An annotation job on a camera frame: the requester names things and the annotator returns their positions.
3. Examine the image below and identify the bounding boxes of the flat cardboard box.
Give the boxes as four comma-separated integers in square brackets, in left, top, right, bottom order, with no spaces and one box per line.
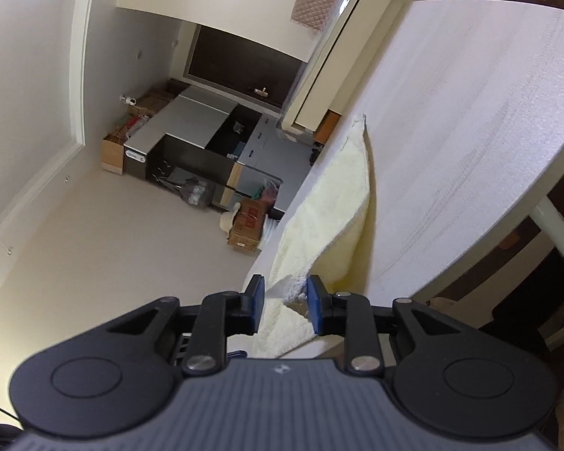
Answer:
[127,87,177,119]

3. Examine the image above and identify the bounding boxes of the dark brown door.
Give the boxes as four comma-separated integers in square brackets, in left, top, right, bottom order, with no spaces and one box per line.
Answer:
[185,23,307,110]

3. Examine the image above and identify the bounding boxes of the clear plastic bag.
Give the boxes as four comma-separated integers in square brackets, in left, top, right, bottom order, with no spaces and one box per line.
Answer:
[177,177,216,208]

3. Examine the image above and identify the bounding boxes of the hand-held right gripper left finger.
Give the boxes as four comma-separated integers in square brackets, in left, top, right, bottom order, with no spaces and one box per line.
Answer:
[107,275,266,377]

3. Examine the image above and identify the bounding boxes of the brown paper bag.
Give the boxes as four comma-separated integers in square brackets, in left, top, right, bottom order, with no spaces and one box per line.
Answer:
[102,132,126,176]

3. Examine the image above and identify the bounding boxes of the cardboard box with red print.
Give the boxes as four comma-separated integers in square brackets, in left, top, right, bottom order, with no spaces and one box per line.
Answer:
[227,197,271,253]

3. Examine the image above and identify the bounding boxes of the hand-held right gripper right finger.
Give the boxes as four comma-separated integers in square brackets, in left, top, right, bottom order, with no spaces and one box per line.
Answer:
[306,275,456,377]

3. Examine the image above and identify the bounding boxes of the white table leg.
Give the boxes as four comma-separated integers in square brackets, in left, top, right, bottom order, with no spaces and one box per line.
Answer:
[529,197,564,265]

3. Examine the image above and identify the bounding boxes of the grey and black desk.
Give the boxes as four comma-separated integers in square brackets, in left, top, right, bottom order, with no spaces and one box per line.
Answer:
[123,85,240,185]

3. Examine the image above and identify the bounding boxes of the pale yellow towel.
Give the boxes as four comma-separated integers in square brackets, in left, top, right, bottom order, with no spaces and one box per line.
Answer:
[242,113,374,360]

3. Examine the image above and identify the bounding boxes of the white hat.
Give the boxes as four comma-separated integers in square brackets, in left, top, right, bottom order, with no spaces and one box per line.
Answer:
[218,202,241,235]

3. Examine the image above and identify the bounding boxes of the colourful folded cloths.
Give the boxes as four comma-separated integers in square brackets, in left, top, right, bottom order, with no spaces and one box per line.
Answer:
[251,182,282,204]

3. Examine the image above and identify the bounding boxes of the cream sideboard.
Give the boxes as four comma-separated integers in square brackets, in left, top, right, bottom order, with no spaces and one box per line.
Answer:
[281,0,492,133]

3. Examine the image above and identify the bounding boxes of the grey drawer cabinet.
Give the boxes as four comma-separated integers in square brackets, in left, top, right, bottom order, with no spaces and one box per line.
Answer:
[235,115,321,222]

